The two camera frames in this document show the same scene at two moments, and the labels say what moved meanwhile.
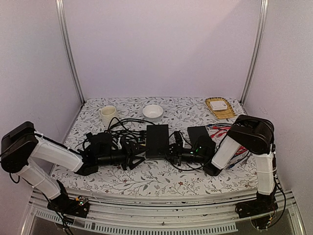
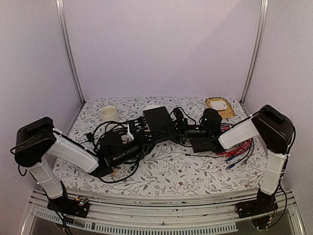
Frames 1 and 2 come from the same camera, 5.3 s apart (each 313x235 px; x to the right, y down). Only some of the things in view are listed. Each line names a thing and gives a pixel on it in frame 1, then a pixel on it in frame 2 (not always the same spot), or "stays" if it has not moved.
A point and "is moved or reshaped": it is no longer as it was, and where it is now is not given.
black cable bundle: x=127 y=138 is moved or reshaped
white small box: x=218 y=105 stays
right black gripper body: x=178 y=153 → x=185 y=133
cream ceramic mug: x=107 y=113 stays
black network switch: x=157 y=141 → x=157 y=119
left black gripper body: x=126 y=155 → x=145 y=146
